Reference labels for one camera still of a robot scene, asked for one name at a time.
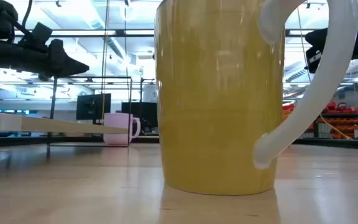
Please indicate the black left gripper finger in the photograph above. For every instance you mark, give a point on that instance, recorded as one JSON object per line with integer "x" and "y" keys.
{"x": 71, "y": 67}

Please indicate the pink mug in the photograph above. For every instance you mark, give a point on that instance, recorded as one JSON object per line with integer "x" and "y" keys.
{"x": 117, "y": 130}

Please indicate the black computer monitor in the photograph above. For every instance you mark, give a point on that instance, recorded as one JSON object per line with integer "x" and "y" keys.
{"x": 141, "y": 113}
{"x": 92, "y": 107}

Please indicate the shelving with red orange bins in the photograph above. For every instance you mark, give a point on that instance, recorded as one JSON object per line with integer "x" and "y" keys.
{"x": 340, "y": 119}

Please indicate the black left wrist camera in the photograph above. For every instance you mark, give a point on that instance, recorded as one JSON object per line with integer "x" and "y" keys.
{"x": 42, "y": 34}

